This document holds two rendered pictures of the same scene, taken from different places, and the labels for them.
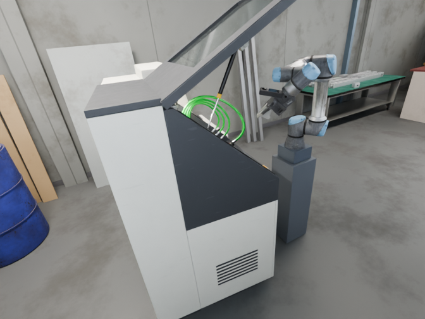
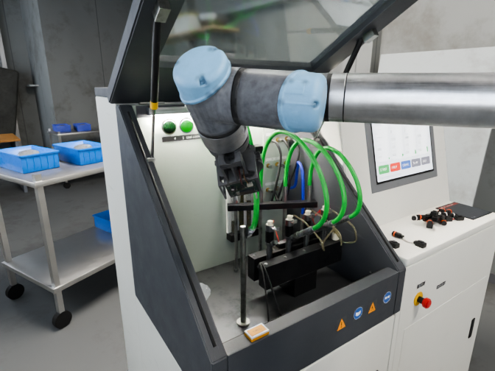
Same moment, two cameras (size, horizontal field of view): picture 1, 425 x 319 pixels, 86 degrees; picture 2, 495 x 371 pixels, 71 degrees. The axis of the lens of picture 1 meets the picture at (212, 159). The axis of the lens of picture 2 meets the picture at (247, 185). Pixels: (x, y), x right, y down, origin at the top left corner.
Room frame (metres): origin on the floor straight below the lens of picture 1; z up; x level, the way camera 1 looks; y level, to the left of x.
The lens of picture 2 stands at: (1.01, -0.95, 1.51)
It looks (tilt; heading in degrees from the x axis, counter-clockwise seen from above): 16 degrees down; 75
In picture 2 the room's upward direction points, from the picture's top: straight up
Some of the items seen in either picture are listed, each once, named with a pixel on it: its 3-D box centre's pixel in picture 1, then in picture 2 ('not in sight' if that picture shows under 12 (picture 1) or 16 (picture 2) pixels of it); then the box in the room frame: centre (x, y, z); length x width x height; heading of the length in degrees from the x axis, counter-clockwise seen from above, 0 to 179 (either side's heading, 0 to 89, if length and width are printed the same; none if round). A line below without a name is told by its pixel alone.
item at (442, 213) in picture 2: not in sight; (438, 215); (2.08, 0.08, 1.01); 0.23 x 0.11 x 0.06; 19
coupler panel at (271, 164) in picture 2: not in sight; (278, 163); (1.48, 0.31, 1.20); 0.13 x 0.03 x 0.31; 19
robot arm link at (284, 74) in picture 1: (294, 69); (439, 99); (1.41, -0.53, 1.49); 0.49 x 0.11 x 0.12; 145
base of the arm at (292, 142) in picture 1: (295, 139); not in sight; (1.59, -0.65, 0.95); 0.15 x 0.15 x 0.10
